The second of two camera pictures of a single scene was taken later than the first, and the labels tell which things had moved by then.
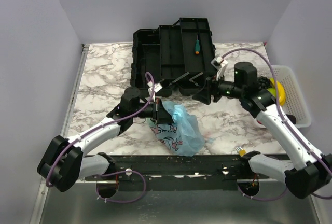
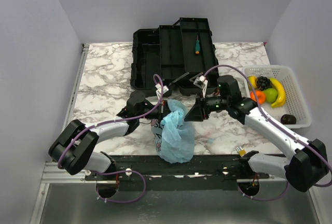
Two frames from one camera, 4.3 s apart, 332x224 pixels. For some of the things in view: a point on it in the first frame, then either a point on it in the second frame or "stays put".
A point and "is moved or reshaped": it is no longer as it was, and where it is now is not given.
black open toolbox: [179, 57] stays put
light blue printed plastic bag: [184, 137] is moved or reshaped
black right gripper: [210, 88] → [199, 111]
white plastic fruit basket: [295, 103] stays put
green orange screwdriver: [197, 46] stays put
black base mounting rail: [179, 172] stays put
